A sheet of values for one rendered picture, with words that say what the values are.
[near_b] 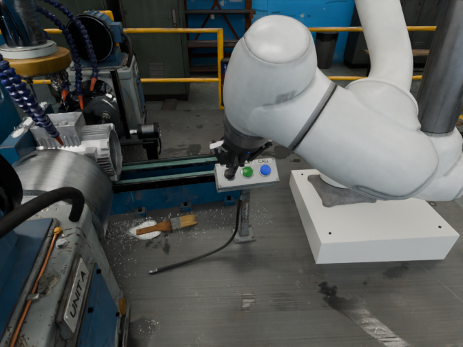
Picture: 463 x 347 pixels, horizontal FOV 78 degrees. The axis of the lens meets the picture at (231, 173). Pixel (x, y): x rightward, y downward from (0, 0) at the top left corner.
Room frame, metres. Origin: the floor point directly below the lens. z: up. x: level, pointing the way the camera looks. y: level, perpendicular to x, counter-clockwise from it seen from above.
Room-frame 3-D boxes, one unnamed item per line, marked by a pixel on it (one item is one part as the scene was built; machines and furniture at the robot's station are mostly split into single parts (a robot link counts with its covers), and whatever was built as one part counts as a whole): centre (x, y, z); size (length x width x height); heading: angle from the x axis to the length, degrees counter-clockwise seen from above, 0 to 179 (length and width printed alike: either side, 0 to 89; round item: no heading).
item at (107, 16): (1.43, 0.58, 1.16); 0.33 x 0.26 x 0.42; 11
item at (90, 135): (0.80, 0.49, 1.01); 0.20 x 0.19 x 0.19; 100
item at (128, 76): (1.39, 0.60, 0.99); 0.35 x 0.31 x 0.37; 11
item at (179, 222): (0.69, 0.22, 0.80); 0.21 x 0.05 x 0.01; 109
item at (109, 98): (1.13, 0.55, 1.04); 0.41 x 0.25 x 0.25; 11
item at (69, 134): (0.80, 0.53, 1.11); 0.12 x 0.11 x 0.07; 100
